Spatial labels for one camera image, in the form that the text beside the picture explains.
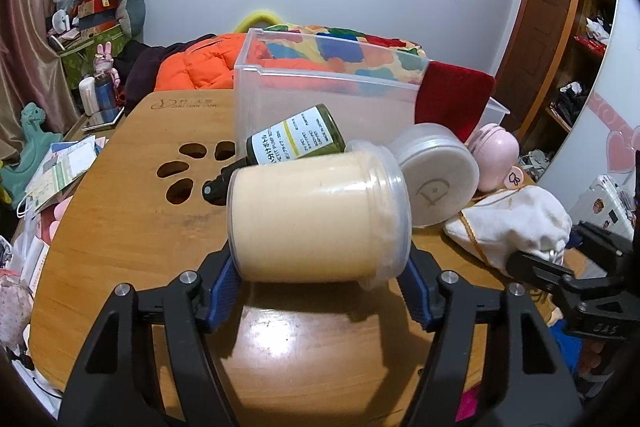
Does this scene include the white drawstring cloth bag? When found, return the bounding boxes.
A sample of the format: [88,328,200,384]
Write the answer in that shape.
[444,185,572,273]

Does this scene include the pink round case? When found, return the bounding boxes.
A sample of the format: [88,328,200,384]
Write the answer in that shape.
[466,124,524,193]

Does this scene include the clear round cotton pad box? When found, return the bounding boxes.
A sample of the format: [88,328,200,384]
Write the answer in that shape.
[387,124,480,228]

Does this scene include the red velvet gift pouch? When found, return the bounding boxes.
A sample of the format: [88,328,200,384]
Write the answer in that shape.
[414,61,496,142]

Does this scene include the cream plastic jar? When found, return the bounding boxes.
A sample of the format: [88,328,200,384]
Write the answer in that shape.
[227,140,412,289]

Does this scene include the green spray bottle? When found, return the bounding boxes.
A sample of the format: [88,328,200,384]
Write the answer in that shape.
[202,104,346,206]

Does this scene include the brown wooden door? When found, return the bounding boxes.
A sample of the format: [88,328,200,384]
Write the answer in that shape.
[494,0,574,132]

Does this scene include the wooden shelf unit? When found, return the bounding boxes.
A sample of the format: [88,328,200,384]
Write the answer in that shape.
[518,0,617,156]

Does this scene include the stack of papers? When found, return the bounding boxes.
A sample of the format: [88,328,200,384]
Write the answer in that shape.
[23,135,105,212]

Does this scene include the teal dinosaur plush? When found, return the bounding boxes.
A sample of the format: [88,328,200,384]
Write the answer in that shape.
[1,102,63,208]

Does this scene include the clear plastic storage bin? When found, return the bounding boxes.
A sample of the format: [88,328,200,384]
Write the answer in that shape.
[233,27,511,158]

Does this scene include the tablet on side table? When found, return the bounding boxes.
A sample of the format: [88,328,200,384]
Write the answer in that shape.
[82,107,124,133]

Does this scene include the colourful patchwork blanket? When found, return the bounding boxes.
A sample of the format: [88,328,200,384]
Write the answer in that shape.
[246,24,428,84]

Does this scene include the dark purple garment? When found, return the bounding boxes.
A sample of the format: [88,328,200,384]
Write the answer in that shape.
[114,34,215,115]

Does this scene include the pink rabbit figure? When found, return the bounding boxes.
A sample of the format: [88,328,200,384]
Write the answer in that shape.
[93,41,120,88]

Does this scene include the orange puffer jacket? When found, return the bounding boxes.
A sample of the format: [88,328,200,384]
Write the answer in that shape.
[154,34,246,91]

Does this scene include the yellow curved headboard pillow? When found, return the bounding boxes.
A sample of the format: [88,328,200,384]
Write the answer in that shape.
[234,11,282,34]

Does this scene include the pink curtain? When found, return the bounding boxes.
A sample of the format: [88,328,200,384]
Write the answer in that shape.
[1,0,78,159]

